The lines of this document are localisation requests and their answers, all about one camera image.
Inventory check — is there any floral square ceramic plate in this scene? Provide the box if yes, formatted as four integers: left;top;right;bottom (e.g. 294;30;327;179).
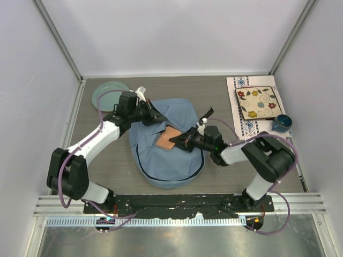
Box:
235;86;283;120

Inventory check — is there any dark blue ceramic mug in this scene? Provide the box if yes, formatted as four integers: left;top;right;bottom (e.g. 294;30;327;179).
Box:
271;114;293;133

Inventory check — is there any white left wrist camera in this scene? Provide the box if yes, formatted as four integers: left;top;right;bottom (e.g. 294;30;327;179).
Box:
135;86;146;102

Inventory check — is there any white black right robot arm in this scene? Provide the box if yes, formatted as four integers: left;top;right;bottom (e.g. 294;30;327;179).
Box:
169;126;296;211

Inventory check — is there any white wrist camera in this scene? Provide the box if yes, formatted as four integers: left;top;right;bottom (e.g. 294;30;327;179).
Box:
197;118;208;135
135;86;146;102

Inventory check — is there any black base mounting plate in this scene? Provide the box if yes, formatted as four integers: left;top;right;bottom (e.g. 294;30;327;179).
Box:
84;194;274;220

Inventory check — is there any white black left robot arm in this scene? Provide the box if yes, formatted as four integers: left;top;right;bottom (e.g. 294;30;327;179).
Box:
47;87;166;214

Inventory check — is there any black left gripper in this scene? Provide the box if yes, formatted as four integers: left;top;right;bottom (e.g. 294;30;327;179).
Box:
129;99;168;127

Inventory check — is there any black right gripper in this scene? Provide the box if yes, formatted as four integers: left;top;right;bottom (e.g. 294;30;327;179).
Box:
169;126;213;153

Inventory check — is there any slotted white cable duct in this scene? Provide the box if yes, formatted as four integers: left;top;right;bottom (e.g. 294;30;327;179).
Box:
46;216;246;228

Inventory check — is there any pale green round plate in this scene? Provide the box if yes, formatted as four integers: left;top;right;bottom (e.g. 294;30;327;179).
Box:
92;81;129;112

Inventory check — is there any light blue student backpack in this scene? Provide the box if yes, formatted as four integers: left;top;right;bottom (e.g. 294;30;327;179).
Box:
128;99;207;189

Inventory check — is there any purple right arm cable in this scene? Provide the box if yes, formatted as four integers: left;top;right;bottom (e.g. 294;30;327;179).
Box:
203;117;299;236

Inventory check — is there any patterned white placemat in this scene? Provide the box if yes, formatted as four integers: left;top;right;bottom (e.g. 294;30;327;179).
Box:
226;75;292;140

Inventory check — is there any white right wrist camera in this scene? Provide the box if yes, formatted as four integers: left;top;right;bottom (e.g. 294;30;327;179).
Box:
197;118;208;135

